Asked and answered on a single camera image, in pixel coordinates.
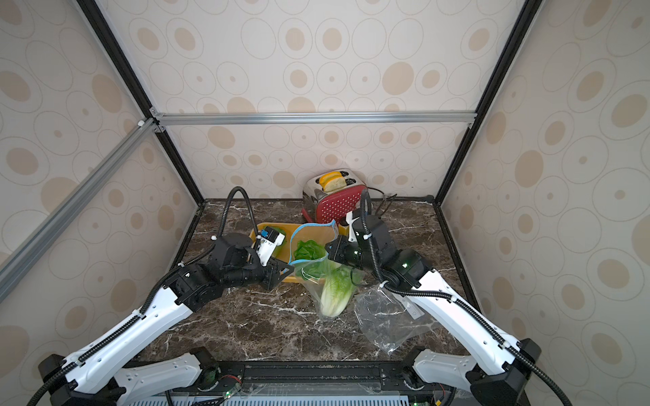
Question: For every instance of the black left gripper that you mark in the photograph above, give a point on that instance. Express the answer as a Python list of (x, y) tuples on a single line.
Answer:
[(273, 271)]

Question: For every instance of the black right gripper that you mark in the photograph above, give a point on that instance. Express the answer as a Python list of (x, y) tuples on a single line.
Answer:
[(338, 251)]

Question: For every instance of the chinese cabbage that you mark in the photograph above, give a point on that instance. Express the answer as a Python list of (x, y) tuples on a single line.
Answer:
[(337, 291), (276, 236), (310, 260)]

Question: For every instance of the clear zipper bag blue seal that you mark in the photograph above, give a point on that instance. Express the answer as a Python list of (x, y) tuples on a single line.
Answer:
[(316, 288)]

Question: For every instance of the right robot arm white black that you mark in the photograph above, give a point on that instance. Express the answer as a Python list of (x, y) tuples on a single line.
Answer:
[(498, 365)]

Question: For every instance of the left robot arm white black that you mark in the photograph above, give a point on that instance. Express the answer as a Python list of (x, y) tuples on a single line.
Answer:
[(96, 374)]

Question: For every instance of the yellow rectangular tray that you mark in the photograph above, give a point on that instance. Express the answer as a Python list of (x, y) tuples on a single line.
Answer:
[(293, 232)]

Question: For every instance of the red chrome toaster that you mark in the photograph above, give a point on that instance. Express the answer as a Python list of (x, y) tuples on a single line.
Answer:
[(321, 207)]

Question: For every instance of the pale toast slice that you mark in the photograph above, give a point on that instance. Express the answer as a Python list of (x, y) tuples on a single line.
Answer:
[(335, 185)]

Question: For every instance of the yellow toast slice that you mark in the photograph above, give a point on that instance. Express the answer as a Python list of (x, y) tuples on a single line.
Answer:
[(327, 178)]

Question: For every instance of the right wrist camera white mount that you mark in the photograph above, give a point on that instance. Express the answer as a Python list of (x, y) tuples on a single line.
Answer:
[(350, 219)]

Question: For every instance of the aluminium rail back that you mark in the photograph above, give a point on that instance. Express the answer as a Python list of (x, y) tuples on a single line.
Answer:
[(323, 118)]

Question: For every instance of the aluminium rail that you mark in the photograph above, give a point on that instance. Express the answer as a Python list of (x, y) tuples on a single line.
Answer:
[(32, 250), (323, 118)]

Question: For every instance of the aluminium rail left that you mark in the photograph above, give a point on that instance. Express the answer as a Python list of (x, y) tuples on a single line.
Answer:
[(32, 250)]

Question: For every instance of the black frame post left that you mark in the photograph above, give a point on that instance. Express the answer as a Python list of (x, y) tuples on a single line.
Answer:
[(94, 16)]

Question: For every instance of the black frame post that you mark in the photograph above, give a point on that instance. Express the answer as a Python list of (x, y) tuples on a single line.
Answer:
[(529, 11), (94, 16)]

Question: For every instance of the black frame post right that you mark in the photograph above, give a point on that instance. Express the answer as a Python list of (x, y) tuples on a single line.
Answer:
[(529, 11)]

